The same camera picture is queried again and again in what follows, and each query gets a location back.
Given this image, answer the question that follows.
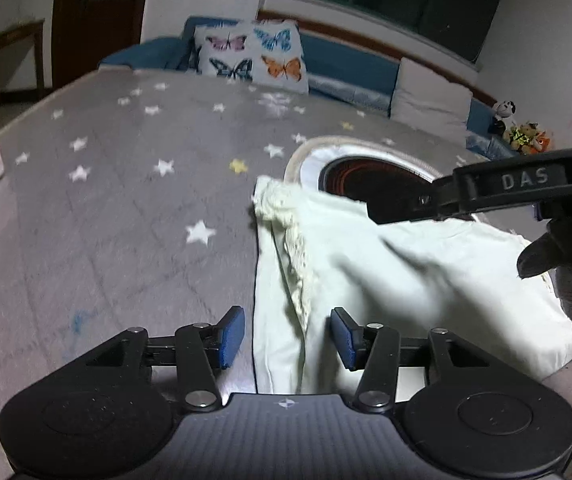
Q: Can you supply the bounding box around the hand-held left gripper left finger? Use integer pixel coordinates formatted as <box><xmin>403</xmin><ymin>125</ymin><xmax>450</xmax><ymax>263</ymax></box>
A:
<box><xmin>83</xmin><ymin>306</ymin><xmax>246</xmax><ymax>413</ymax></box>

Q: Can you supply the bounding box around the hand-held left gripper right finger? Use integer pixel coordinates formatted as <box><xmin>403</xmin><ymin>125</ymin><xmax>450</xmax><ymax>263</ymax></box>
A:
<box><xmin>330</xmin><ymin>308</ymin><xmax>494</xmax><ymax>413</ymax></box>

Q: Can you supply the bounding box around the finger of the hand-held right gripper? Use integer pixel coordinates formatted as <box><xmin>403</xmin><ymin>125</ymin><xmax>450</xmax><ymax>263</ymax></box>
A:
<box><xmin>366</xmin><ymin>174</ymin><xmax>462</xmax><ymax>225</ymax></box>

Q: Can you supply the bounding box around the pale green printed t-shirt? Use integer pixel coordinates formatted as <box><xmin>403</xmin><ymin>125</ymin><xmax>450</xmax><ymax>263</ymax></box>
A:
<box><xmin>251</xmin><ymin>175</ymin><xmax>572</xmax><ymax>396</ymax></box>

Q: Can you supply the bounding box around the orange plush toy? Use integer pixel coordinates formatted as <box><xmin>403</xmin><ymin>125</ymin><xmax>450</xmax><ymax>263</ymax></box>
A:
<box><xmin>503</xmin><ymin>121</ymin><xmax>552</xmax><ymax>153</ymax></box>

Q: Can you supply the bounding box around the round white-rimmed dark mat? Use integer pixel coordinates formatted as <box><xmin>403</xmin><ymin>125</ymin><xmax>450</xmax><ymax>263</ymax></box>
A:
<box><xmin>283</xmin><ymin>135</ymin><xmax>487</xmax><ymax>221</ymax></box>

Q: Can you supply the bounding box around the panda plush toy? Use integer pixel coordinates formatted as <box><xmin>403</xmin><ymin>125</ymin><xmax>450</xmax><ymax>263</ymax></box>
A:
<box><xmin>488</xmin><ymin>100</ymin><xmax>518</xmax><ymax>136</ymax></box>

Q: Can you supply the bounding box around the white cushion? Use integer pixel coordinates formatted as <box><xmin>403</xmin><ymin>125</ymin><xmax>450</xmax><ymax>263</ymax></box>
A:
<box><xmin>390</xmin><ymin>57</ymin><xmax>473</xmax><ymax>133</ymax></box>

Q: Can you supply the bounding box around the blue-grey patterned cushion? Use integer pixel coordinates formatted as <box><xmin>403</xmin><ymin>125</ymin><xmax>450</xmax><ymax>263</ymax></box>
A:
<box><xmin>308</xmin><ymin>74</ymin><xmax>393</xmax><ymax>119</ymax></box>

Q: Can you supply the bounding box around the blue sofa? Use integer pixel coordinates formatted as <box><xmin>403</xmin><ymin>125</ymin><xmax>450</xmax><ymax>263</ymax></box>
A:
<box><xmin>98</xmin><ymin>16</ymin><xmax>517</xmax><ymax>161</ymax></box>

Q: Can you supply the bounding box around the grey star-print blanket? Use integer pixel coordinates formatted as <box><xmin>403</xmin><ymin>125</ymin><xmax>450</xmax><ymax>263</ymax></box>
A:
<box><xmin>0</xmin><ymin>67</ymin><xmax>572</xmax><ymax>480</ymax></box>

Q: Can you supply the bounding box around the butterfly print pillow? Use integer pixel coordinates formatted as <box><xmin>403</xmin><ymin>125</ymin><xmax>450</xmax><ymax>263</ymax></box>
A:
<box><xmin>193</xmin><ymin>19</ymin><xmax>311</xmax><ymax>95</ymax></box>

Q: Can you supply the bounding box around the dark wooden door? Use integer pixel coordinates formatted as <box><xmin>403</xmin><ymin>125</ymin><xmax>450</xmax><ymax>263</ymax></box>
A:
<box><xmin>52</xmin><ymin>0</ymin><xmax>153</xmax><ymax>88</ymax></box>

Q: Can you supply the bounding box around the dark wooden table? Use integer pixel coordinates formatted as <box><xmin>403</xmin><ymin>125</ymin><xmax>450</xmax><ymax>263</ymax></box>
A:
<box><xmin>0</xmin><ymin>19</ymin><xmax>47</xmax><ymax>121</ymax></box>

